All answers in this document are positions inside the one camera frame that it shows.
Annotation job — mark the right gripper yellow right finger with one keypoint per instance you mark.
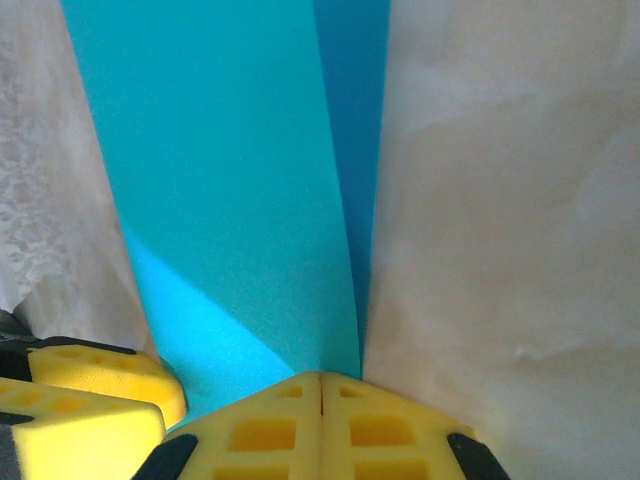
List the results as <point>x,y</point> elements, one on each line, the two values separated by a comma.
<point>380,440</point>

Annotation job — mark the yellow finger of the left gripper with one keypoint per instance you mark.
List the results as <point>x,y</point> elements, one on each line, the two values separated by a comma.
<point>100,370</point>
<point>75,435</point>

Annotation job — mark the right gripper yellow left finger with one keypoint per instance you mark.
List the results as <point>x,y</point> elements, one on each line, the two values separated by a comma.
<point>260,440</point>

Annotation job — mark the blue paper sheet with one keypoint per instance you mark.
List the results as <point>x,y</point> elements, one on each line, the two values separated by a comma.
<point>225,175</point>

